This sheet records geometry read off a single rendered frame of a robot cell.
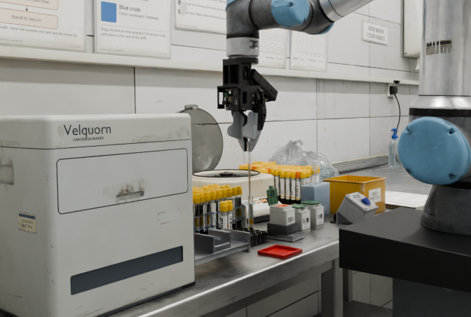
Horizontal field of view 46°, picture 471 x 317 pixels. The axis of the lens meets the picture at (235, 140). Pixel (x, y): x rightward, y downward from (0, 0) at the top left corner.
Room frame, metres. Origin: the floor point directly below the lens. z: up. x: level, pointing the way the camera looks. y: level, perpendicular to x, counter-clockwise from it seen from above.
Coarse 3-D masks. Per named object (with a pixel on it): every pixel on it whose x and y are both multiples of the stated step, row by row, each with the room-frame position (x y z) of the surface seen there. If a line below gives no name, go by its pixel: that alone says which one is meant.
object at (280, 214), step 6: (276, 204) 1.31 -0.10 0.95; (282, 204) 1.31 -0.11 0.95; (270, 210) 1.29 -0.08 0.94; (276, 210) 1.28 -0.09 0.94; (282, 210) 1.27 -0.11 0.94; (288, 210) 1.28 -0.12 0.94; (294, 210) 1.30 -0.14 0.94; (270, 216) 1.29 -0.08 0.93; (276, 216) 1.28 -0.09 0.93; (282, 216) 1.27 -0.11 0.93; (288, 216) 1.27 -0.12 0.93; (294, 216) 1.30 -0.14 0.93; (270, 222) 1.29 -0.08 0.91; (276, 222) 1.28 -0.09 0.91; (282, 222) 1.27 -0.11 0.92; (288, 222) 1.27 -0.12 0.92
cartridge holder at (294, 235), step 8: (272, 224) 1.29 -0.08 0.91; (280, 224) 1.27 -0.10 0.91; (288, 224) 1.27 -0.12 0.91; (296, 224) 1.30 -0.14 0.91; (272, 232) 1.29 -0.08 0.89; (280, 232) 1.27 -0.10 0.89; (288, 232) 1.27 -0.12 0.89; (296, 232) 1.29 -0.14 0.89; (304, 232) 1.29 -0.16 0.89; (288, 240) 1.26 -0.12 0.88
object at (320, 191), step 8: (312, 184) 1.48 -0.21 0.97; (320, 184) 1.48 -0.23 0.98; (328, 184) 1.52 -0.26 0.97; (304, 192) 1.46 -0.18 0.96; (312, 192) 1.45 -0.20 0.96; (320, 192) 1.48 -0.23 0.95; (328, 192) 1.52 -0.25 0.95; (304, 200) 1.46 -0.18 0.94; (312, 200) 1.45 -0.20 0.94; (320, 200) 1.48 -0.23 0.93; (328, 200) 1.52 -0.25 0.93; (328, 208) 1.52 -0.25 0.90; (328, 216) 1.50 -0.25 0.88
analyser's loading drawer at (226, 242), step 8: (208, 232) 1.08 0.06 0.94; (216, 232) 1.07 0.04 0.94; (224, 232) 1.05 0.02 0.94; (232, 232) 1.11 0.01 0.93; (240, 232) 1.10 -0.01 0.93; (248, 232) 1.09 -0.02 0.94; (200, 240) 1.03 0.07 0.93; (208, 240) 1.02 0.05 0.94; (216, 240) 1.07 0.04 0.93; (224, 240) 1.05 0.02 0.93; (232, 240) 1.11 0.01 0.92; (240, 240) 1.10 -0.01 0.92; (248, 240) 1.08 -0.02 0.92; (200, 248) 1.03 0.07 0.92; (208, 248) 1.02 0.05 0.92; (216, 248) 1.02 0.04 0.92; (224, 248) 1.03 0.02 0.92; (232, 248) 1.04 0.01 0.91; (240, 248) 1.06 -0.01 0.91; (248, 248) 1.08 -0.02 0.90; (200, 256) 0.99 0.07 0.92; (208, 256) 0.99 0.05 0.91; (216, 256) 1.01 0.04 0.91
